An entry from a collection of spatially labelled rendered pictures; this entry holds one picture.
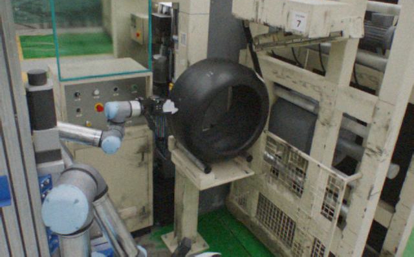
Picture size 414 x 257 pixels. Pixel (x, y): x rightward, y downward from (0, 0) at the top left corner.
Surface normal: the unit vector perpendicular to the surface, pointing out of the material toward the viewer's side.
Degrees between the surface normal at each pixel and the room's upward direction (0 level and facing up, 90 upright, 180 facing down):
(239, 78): 80
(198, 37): 90
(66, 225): 83
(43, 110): 90
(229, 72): 43
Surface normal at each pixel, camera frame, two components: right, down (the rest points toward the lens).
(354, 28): 0.51, 0.07
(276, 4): -0.86, 0.17
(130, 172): 0.51, 0.37
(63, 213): 0.03, 0.29
